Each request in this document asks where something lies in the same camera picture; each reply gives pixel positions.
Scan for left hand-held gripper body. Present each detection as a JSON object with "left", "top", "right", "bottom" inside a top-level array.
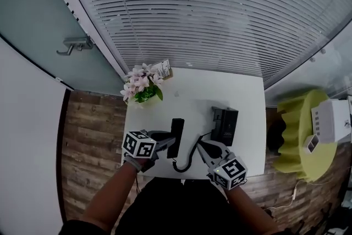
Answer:
[{"left": 122, "top": 129, "right": 160, "bottom": 173}]

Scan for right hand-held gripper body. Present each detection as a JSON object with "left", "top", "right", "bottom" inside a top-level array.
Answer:
[{"left": 207, "top": 150, "right": 248, "bottom": 191}]

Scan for black telephone handset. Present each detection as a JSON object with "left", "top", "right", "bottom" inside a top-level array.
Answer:
[{"left": 167, "top": 118, "right": 185, "bottom": 160}]

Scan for black telephone base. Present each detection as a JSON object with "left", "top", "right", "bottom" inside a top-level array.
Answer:
[{"left": 211, "top": 106, "right": 239, "bottom": 147}]

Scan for person's left forearm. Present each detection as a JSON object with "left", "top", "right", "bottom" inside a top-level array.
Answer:
[{"left": 82, "top": 163, "right": 144, "bottom": 232}]

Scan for person's right forearm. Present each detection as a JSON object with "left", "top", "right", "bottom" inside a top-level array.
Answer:
[{"left": 224, "top": 184, "right": 278, "bottom": 235}]

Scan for white square table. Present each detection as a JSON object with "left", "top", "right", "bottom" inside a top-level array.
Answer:
[{"left": 120, "top": 67, "right": 267, "bottom": 180}]

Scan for black round table base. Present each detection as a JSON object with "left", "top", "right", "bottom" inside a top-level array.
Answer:
[{"left": 267, "top": 118, "right": 285, "bottom": 156}]

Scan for pink flower plant in pot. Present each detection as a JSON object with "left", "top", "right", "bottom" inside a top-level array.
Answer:
[{"left": 120, "top": 62, "right": 165, "bottom": 106}]

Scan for person's black clothing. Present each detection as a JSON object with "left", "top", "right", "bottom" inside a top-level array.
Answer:
[{"left": 59, "top": 176, "right": 292, "bottom": 235}]

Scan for green tablecloth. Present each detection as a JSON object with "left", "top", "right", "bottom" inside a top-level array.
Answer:
[{"left": 272, "top": 89, "right": 339, "bottom": 183}]

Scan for white divided pen holder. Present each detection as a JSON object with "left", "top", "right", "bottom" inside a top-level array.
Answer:
[{"left": 303, "top": 134, "right": 321, "bottom": 154}]

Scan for white microwave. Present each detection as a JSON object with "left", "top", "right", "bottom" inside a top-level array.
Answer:
[{"left": 310, "top": 99, "right": 352, "bottom": 144}]

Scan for white window blinds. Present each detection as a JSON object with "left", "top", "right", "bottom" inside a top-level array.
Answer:
[{"left": 56, "top": 0, "right": 352, "bottom": 89}]

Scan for frosted glass door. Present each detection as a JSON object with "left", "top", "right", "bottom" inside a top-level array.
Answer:
[{"left": 0, "top": 0, "right": 126, "bottom": 97}]

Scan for white cable with adapter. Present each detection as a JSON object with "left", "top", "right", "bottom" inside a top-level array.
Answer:
[{"left": 263, "top": 181, "right": 324, "bottom": 212}]

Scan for metal door handle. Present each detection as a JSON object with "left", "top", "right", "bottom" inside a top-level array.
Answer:
[{"left": 56, "top": 37, "right": 93, "bottom": 56}]

